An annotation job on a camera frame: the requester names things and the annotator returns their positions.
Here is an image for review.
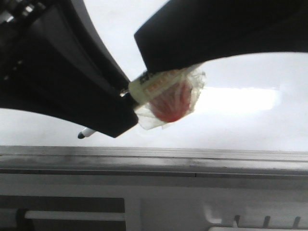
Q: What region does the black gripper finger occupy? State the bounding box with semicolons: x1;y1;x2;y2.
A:
0;0;138;138
134;0;308;72

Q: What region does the white black-tipped whiteboard marker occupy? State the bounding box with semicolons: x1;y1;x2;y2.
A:
77;66;206;140

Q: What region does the white marker tray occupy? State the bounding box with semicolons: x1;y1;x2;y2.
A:
209;227;308;231

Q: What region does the white whiteboard with aluminium frame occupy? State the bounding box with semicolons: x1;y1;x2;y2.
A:
0;0;308;178

